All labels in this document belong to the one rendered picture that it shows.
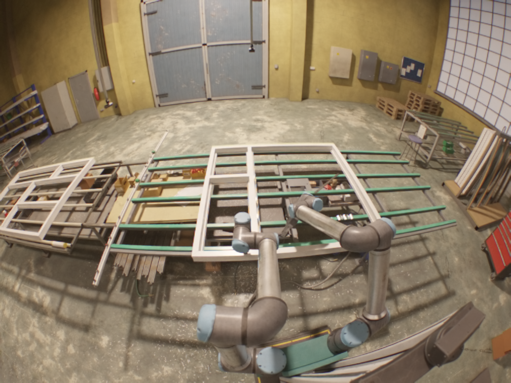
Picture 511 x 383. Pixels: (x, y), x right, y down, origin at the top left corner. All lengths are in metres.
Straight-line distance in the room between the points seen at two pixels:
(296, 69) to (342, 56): 1.75
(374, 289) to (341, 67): 7.34
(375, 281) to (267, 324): 0.69
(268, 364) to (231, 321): 0.60
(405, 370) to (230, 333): 0.42
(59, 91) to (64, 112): 0.93
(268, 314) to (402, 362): 0.37
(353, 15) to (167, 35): 6.13
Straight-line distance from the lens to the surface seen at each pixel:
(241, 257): 1.45
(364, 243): 0.95
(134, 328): 2.52
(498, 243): 4.13
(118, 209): 2.59
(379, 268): 1.10
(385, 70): 8.80
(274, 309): 0.63
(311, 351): 1.47
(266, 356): 1.16
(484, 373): 3.48
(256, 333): 0.60
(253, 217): 1.62
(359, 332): 1.29
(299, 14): 7.19
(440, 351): 0.39
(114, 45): 8.16
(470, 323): 0.44
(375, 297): 1.22
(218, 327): 0.60
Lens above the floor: 2.14
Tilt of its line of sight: 41 degrees down
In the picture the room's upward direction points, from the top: 1 degrees counter-clockwise
